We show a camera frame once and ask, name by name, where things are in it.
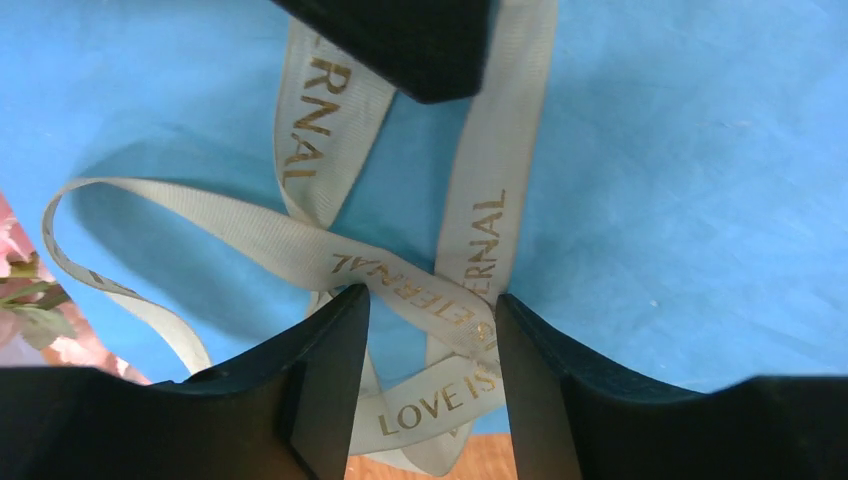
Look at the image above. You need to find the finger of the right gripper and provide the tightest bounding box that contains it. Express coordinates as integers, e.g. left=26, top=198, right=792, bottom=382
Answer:
left=276, top=0, right=492, bottom=104

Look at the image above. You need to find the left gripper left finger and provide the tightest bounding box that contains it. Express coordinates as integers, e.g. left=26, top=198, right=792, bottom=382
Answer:
left=1, top=285, right=370, bottom=479

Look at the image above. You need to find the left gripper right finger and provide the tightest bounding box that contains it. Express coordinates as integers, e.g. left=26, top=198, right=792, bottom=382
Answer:
left=495, top=294, right=847, bottom=479

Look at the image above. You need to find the cream ribbon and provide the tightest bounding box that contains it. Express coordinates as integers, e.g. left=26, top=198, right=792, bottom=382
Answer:
left=40, top=0, right=560, bottom=478

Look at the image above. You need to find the blue wrapping paper sheet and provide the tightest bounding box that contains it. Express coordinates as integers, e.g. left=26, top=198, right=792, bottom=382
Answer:
left=1, top=1, right=847, bottom=391

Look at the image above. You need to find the pink fake flower stem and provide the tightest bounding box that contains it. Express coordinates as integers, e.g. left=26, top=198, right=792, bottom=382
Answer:
left=1, top=198, right=149, bottom=385

